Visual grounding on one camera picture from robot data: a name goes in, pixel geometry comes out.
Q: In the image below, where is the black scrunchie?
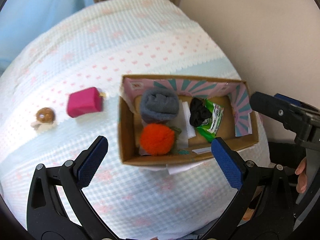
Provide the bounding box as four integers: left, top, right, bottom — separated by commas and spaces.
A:
189, 98, 212, 127

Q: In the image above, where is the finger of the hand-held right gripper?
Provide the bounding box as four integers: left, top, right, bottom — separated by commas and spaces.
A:
274, 93, 302, 107
251, 92, 313, 137

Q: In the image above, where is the green packet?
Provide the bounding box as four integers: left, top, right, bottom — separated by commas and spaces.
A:
195, 99, 224, 142

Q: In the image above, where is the checked pastel bed blanket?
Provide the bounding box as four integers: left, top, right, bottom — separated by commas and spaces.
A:
0, 0, 270, 240

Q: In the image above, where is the pink pouch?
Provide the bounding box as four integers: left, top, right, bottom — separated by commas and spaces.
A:
66, 87, 104, 118

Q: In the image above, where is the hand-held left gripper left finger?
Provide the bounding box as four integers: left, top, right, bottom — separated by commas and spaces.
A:
26, 135, 118, 240

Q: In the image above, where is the brown plush toy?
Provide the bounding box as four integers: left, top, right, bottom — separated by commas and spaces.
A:
30, 107, 57, 133

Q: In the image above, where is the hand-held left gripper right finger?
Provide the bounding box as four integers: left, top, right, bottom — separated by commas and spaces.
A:
211, 137, 295, 240

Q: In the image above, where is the cardboard box with pink lining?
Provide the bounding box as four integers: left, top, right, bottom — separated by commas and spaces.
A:
117, 74, 259, 175

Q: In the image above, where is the light blue cloth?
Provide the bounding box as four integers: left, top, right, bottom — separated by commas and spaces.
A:
0, 0, 94, 65

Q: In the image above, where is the black cloth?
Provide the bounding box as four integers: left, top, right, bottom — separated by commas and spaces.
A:
265, 140, 308, 170

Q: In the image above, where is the orange pompom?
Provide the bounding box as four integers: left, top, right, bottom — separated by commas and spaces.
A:
139, 124, 177, 155

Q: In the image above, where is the person's right hand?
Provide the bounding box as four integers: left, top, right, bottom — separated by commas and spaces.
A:
295, 157, 308, 193

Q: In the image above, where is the grey sock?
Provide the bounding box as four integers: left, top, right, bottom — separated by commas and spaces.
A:
139, 89, 180, 124

